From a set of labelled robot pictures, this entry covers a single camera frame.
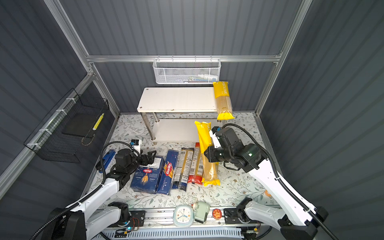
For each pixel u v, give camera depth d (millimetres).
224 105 724
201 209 723
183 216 721
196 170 872
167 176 844
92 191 502
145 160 754
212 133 627
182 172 867
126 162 667
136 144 738
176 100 806
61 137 716
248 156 439
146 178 805
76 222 405
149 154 773
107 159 958
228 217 738
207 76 912
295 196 385
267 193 808
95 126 754
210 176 629
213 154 588
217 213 752
